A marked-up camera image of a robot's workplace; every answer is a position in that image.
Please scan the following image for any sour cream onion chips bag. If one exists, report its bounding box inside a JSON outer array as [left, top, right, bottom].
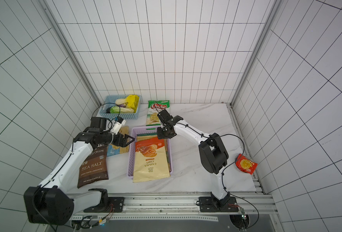
[[136, 133, 173, 174]]

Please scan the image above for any purple plastic basket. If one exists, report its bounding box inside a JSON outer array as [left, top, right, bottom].
[[128, 126, 173, 179]]

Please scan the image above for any green Chuba cassava chips bag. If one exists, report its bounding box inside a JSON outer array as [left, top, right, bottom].
[[146, 100, 170, 126]]

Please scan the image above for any beige red cassava chips bag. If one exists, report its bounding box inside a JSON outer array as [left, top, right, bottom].
[[133, 137, 170, 183]]

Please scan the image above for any brown Kettle sea salt bag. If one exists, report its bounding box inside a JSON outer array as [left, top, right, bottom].
[[77, 147, 109, 188]]

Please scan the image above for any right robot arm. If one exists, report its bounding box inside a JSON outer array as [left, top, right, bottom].
[[157, 112, 230, 206]]

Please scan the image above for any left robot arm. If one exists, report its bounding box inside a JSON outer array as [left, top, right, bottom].
[[23, 131, 135, 226]]

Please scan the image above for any blue salt chips bag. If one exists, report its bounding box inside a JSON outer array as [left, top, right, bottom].
[[107, 126, 129, 157]]

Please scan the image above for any blue plastic basket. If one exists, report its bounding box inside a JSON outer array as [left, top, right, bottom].
[[99, 95, 142, 120]]

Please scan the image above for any white radish toy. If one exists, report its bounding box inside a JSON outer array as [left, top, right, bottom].
[[115, 98, 128, 107]]

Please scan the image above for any yellow lettuce toy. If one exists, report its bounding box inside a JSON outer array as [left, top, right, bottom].
[[126, 95, 140, 113]]

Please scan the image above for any small red snack packet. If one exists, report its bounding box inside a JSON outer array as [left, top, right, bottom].
[[235, 154, 258, 175]]

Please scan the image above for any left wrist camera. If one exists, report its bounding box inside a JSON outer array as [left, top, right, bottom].
[[110, 116, 126, 134]]

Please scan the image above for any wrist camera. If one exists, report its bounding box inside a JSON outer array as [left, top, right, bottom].
[[110, 116, 126, 134], [157, 109, 173, 125]]

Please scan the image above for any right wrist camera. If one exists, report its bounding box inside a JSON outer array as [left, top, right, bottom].
[[157, 109, 173, 125]]

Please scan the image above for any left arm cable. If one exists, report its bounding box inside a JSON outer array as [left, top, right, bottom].
[[91, 102, 122, 122]]

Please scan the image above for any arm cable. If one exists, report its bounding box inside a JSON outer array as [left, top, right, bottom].
[[91, 102, 122, 122], [218, 133, 260, 230]]

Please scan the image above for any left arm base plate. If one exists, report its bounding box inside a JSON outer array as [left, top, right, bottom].
[[84, 188, 125, 213]]

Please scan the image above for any aluminium rail frame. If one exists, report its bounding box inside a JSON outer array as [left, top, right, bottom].
[[70, 188, 283, 232]]

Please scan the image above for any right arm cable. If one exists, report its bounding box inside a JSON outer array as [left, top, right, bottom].
[[218, 133, 260, 230]]

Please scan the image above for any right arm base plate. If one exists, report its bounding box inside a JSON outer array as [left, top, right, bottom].
[[196, 193, 239, 213]]

